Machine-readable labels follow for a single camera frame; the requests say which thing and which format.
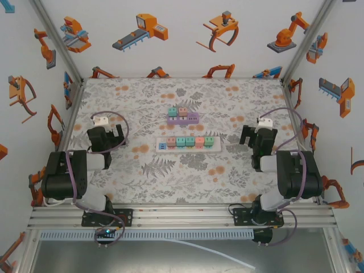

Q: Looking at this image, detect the white plastic tube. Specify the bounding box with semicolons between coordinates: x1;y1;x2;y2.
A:
166;238;257;270

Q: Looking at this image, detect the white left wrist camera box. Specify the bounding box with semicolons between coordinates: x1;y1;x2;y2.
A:
90;115;111;128

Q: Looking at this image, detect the grey slotted cable duct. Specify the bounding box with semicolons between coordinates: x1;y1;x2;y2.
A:
38;229;255;241

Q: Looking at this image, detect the aluminium frame rail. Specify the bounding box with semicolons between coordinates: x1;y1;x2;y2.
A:
27;205;338;230

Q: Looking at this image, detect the purple power strip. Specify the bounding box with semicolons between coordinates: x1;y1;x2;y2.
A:
167;112;200;126

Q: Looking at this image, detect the small circuit board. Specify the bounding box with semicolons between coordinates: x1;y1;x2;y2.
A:
94;226;118;243

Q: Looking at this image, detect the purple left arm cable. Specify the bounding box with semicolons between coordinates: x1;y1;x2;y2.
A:
65;110;130;249

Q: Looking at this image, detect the aluminium frame leg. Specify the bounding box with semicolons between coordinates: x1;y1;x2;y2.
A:
15;229;40;273
322;227;352;273

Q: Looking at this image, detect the floral tablecloth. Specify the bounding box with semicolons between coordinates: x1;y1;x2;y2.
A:
52;77;318;205

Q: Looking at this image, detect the aluminium frame post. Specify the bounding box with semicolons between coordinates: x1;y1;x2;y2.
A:
280;0;339;85
28;0;86;86

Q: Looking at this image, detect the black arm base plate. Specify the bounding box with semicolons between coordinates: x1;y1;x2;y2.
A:
81;208;134;228
233;207;285;228

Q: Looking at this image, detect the white power strip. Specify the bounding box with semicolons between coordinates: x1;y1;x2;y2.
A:
155;135;222;154

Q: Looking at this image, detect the aluminium side rail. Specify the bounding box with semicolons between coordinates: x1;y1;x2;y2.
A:
280;78;324;205
55;78;86;153

